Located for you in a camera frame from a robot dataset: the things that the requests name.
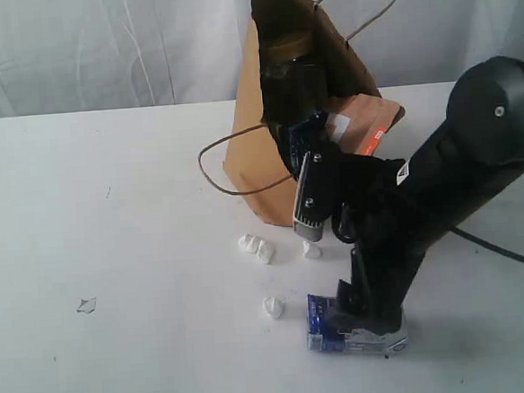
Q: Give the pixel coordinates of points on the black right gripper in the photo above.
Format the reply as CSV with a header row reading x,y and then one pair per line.
x,y
368,214

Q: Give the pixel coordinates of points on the white blue salt packet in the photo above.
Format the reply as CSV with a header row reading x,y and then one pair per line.
x,y
323,338

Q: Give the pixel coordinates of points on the brown orange coffee pouch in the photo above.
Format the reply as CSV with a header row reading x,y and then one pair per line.
x,y
359,123

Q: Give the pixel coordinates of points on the dark noodle package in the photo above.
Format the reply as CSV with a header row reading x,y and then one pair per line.
x,y
304,99

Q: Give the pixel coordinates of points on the nut jar with gold lid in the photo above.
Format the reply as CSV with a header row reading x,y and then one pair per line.
x,y
277,54

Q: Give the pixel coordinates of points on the brown paper shopping bag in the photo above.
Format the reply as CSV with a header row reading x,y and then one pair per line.
x,y
254,159

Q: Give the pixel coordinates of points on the white paper scrap near jar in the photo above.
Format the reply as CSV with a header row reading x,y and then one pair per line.
x,y
311,250

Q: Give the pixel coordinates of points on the clear plastic scrap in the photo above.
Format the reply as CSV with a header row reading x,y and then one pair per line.
x,y
87,306

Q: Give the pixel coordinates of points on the white backdrop curtain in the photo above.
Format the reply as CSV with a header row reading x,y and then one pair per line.
x,y
75,55

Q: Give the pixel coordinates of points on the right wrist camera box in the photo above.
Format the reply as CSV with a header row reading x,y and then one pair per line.
x,y
317,188

